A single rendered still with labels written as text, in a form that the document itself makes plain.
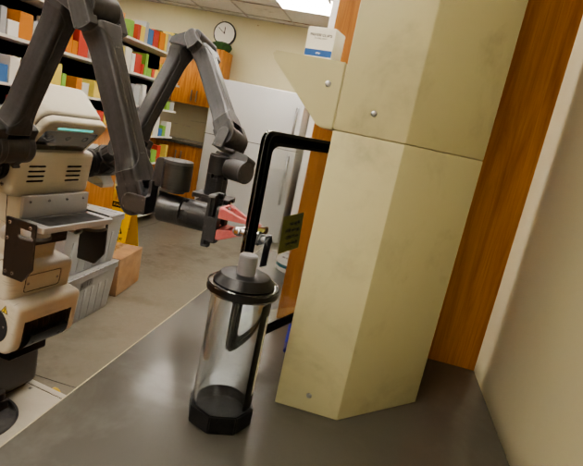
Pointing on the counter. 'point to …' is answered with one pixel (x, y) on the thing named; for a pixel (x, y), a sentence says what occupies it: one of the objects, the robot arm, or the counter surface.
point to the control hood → (315, 84)
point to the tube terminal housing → (395, 199)
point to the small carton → (324, 42)
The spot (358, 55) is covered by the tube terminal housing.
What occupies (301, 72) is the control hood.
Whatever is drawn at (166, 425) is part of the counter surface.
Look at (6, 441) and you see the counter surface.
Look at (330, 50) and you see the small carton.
